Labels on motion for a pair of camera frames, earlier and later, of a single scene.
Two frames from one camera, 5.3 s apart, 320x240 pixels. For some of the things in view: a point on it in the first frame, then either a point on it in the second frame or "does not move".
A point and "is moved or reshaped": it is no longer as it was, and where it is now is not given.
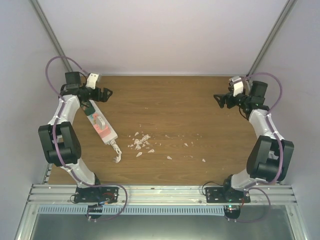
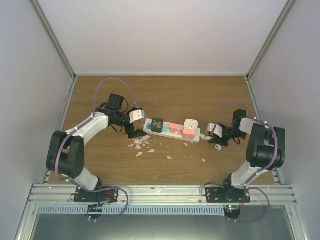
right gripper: [222, 98] to [217, 140]
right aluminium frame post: [285, 12] does not move
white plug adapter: [100, 123] is moved or reshaped
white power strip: [92, 119] to [190, 131]
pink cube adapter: [104, 132] to [189, 133]
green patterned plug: [88, 108] to [157, 125]
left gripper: [104, 97] to [135, 134]
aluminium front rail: [45, 195] does not move
